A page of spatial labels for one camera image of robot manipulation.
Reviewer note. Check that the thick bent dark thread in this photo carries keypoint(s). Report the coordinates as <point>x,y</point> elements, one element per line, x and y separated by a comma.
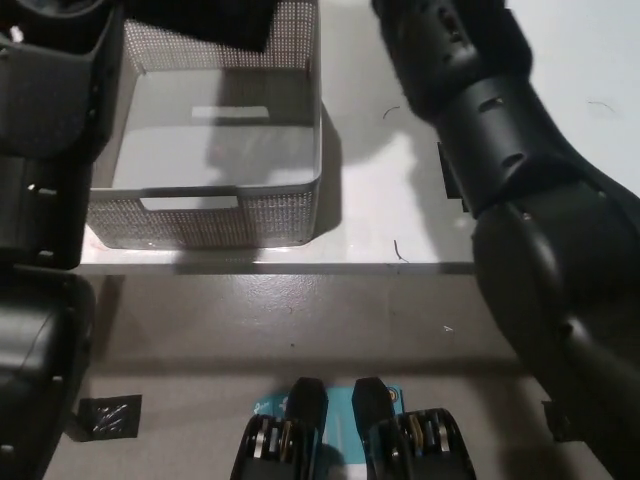
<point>397,251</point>

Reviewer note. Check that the long faint dark thread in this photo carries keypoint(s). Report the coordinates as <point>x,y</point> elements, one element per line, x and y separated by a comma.
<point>602,105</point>

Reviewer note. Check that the dark green fabric lunch bag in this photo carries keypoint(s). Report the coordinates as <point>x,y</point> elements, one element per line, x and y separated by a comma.
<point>210,20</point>

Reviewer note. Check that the black ribbed robot torso block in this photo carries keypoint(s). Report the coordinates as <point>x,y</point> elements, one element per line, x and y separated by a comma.
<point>285,440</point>
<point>415,440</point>

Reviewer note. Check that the thin curved dark thread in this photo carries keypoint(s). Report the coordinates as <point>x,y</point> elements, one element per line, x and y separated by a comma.
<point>391,110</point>

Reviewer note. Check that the black tape patch on floor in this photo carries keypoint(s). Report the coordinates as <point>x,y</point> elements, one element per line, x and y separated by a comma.
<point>110,417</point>
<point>557,422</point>

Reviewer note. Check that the black tape patch on table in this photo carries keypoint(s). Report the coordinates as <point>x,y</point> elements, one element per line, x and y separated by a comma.
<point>450,175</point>

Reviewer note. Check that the grey perforated plastic basket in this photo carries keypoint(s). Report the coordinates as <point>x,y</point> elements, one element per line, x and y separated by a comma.
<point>280,220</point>

